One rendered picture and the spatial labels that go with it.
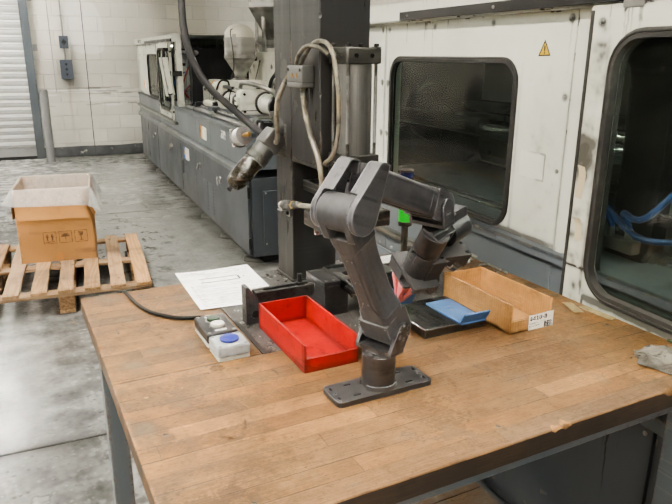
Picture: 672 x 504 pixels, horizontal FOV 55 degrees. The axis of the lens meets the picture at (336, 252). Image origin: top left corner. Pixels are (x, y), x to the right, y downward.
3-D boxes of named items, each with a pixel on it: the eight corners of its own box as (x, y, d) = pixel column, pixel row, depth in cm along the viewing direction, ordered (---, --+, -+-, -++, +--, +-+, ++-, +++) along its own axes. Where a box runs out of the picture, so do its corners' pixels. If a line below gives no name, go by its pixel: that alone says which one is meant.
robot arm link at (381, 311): (385, 321, 124) (334, 182, 105) (414, 330, 120) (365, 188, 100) (367, 343, 121) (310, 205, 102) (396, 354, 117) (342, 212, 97)
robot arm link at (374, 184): (423, 188, 127) (323, 149, 103) (463, 194, 121) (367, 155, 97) (408, 248, 127) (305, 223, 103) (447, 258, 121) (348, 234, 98)
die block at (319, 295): (324, 317, 153) (324, 287, 151) (306, 303, 161) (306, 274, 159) (395, 303, 162) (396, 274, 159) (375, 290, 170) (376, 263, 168)
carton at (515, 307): (509, 338, 144) (512, 305, 142) (442, 301, 165) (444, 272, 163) (552, 328, 150) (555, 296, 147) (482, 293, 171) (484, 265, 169)
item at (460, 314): (464, 327, 142) (465, 315, 142) (425, 304, 156) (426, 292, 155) (489, 322, 145) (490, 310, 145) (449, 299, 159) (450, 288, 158)
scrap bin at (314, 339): (304, 374, 125) (304, 346, 124) (258, 327, 147) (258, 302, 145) (358, 361, 131) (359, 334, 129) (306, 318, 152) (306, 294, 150)
